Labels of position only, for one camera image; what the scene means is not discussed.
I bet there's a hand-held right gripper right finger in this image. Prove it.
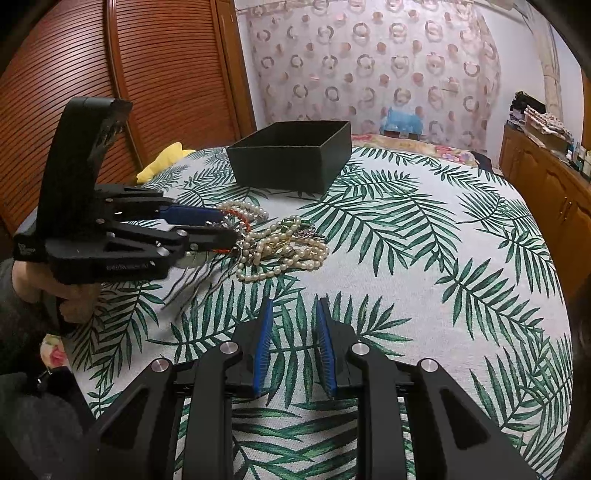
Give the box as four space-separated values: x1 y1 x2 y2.
315 296 539 480

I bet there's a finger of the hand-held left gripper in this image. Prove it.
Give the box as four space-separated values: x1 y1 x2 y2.
95 184 223 228
48 219 238 283

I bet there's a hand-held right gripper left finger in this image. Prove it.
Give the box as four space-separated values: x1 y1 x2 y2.
69 298 275 480

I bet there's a red beaded bracelet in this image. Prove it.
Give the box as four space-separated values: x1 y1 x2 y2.
222 208 252 252

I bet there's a white pearl necklace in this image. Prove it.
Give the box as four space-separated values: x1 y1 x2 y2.
215 199 331 283

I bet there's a black box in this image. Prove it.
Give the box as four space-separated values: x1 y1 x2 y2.
226 121 352 195

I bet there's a person's left forearm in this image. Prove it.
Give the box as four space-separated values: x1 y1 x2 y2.
0 258 61 356

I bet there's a person's left hand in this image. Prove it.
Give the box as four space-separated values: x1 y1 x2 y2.
13 262 100 337

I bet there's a yellow plush toy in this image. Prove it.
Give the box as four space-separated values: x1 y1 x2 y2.
136 143 197 182

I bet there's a leaf print blanket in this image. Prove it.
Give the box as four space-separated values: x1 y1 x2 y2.
60 145 575 480

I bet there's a wooden slatted wardrobe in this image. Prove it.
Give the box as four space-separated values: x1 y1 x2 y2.
0 0 257 245

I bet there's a circle patterned curtain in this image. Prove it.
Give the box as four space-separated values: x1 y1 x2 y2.
233 0 504 155

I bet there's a floral blanket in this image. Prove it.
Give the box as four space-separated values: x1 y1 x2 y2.
351 133 481 169

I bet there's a blue plush toy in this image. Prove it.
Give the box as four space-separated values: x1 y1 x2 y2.
381 107 424 138

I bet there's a person's dark clothing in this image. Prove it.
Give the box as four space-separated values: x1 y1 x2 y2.
0 369 100 480

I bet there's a dark blue bed sheet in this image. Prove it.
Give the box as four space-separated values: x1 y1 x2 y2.
475 154 505 175

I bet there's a wooden cabinet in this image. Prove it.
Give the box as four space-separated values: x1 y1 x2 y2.
499 124 591 282

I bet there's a stack of folded cloths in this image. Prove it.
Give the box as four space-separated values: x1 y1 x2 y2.
508 91 573 148

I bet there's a group of bottles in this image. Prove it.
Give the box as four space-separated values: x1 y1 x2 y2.
566 143 591 178

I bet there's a wrapped wall pipe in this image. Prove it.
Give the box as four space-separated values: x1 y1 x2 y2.
531 18 561 114

